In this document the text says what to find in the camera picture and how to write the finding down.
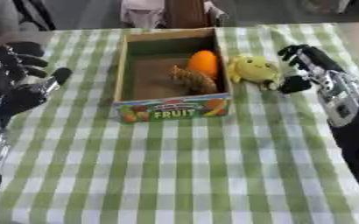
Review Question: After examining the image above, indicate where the black chair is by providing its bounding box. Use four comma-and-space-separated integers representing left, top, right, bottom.
11, 0, 57, 32

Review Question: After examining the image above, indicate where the person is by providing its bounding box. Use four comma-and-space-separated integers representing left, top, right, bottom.
118, 0, 230, 30

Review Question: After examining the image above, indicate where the orange toy fruit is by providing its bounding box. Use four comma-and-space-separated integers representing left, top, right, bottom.
186, 50, 220, 81

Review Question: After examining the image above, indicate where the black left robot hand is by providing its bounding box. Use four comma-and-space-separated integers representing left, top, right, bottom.
0, 41, 74, 123

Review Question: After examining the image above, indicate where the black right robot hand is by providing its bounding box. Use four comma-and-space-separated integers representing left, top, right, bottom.
276, 44, 345, 95

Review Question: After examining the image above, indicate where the tan cardboard box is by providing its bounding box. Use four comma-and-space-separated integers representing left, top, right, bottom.
110, 27, 235, 124

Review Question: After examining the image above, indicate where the brown ridged toy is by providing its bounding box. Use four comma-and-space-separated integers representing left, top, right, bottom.
165, 65, 220, 95

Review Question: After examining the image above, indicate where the yellow soft toy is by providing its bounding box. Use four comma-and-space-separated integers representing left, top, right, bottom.
227, 53, 284, 90

